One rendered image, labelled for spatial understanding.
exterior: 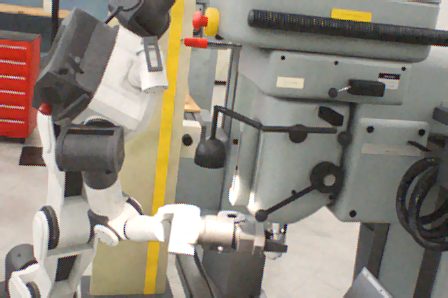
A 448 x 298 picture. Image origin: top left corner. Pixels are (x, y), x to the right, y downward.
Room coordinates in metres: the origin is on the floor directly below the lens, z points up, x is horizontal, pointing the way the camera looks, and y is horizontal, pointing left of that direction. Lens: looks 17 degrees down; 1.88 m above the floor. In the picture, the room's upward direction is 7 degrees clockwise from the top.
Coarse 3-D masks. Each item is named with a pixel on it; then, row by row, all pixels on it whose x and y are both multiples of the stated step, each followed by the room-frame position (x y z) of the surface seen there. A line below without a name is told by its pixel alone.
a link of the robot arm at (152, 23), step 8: (152, 0) 1.64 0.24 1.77; (160, 0) 1.65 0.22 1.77; (168, 0) 1.67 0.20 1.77; (176, 0) 1.70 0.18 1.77; (144, 8) 1.61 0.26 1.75; (152, 8) 1.63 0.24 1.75; (160, 8) 1.66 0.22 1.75; (168, 8) 1.68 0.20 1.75; (136, 16) 1.61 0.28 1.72; (144, 16) 1.62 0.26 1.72; (152, 16) 1.64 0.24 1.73; (160, 16) 1.67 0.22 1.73; (144, 24) 1.64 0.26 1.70; (152, 24) 1.65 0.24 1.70; (160, 24) 1.67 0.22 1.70; (152, 32) 1.68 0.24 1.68
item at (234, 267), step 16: (208, 256) 1.77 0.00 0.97; (224, 256) 1.66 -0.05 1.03; (240, 256) 1.63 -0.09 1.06; (208, 272) 1.75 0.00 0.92; (224, 272) 1.64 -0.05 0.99; (240, 272) 1.63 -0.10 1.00; (256, 272) 1.65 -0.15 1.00; (224, 288) 1.63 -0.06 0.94; (240, 288) 1.63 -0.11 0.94; (256, 288) 1.66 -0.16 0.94
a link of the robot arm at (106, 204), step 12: (96, 192) 1.41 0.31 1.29; (108, 192) 1.42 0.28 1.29; (120, 192) 1.47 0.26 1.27; (96, 204) 1.44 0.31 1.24; (108, 204) 1.44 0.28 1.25; (120, 204) 1.49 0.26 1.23; (96, 216) 1.47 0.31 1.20; (108, 216) 1.47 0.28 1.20; (96, 228) 1.48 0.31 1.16; (108, 228) 1.47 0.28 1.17; (108, 240) 1.48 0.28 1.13
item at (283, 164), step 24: (264, 96) 1.34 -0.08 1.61; (264, 120) 1.31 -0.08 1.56; (288, 120) 1.27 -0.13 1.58; (312, 120) 1.28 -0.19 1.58; (264, 144) 1.30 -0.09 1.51; (288, 144) 1.27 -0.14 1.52; (312, 144) 1.29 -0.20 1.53; (336, 144) 1.30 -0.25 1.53; (264, 168) 1.29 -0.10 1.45; (288, 168) 1.27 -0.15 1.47; (312, 168) 1.29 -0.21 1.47; (264, 192) 1.28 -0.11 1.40; (288, 192) 1.28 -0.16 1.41; (312, 192) 1.29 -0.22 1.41; (288, 216) 1.30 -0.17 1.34
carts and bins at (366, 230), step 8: (360, 224) 3.16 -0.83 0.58; (368, 224) 3.05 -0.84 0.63; (360, 232) 3.13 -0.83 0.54; (368, 232) 3.04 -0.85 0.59; (360, 240) 3.11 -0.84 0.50; (368, 240) 3.04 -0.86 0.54; (360, 248) 3.10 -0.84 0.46; (368, 248) 3.03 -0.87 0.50; (360, 256) 3.08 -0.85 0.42; (368, 256) 3.02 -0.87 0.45; (360, 264) 3.07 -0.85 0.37
